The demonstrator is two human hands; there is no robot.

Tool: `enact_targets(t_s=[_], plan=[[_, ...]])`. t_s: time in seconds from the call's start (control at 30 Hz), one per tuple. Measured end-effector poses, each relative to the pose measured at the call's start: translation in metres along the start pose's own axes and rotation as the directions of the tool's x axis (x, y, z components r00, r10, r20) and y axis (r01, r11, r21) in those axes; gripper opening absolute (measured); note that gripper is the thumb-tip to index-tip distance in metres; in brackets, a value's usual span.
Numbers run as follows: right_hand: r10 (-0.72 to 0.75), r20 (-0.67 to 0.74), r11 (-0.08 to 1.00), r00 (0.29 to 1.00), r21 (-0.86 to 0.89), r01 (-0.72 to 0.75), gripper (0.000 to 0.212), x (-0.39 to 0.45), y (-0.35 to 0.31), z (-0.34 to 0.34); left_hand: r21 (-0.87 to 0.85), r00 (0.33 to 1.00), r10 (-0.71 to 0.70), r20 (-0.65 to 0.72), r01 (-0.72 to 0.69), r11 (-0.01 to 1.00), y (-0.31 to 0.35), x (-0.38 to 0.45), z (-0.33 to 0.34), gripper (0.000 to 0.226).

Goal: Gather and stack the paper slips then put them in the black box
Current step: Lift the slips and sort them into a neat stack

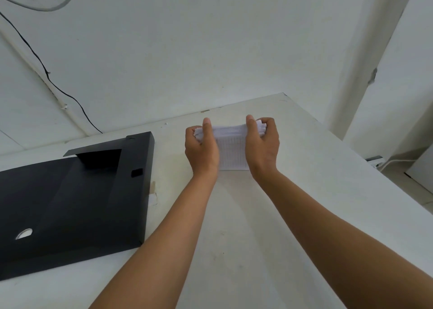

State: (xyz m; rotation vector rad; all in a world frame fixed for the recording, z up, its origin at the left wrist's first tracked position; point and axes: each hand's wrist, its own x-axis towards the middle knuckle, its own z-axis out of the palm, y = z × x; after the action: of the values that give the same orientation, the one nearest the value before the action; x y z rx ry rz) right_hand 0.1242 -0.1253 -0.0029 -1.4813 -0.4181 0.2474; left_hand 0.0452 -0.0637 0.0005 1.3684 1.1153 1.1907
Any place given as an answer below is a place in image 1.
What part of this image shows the person's left hand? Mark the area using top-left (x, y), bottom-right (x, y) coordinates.
top-left (185, 117), bottom-right (220, 178)

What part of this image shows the person's right hand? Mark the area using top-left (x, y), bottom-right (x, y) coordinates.
top-left (245, 114), bottom-right (281, 181)

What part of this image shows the stack of white printed papers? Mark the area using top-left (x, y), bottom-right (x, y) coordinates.
top-left (193, 120), bottom-right (268, 171)

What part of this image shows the person's right forearm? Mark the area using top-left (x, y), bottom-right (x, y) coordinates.
top-left (252, 169), bottom-right (433, 309)

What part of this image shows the person's left forearm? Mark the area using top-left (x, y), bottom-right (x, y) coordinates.
top-left (89, 170), bottom-right (218, 309)

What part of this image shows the black document file box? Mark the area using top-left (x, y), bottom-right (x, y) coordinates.
top-left (0, 132), bottom-right (155, 282)

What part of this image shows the white cable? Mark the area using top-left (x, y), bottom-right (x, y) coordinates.
top-left (376, 158), bottom-right (420, 169)

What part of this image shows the black cable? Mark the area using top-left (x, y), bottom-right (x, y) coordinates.
top-left (0, 11), bottom-right (103, 134)

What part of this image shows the white wall conduit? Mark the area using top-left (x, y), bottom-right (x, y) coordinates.
top-left (0, 28), bottom-right (99, 137)

